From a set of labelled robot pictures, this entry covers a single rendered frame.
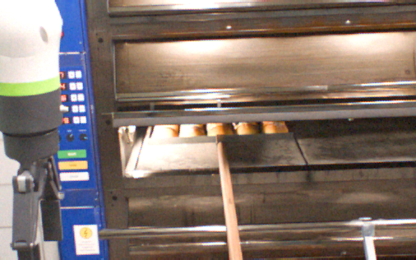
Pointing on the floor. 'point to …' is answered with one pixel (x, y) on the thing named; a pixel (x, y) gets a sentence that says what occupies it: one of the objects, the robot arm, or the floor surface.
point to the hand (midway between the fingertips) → (43, 255)
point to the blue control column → (69, 15)
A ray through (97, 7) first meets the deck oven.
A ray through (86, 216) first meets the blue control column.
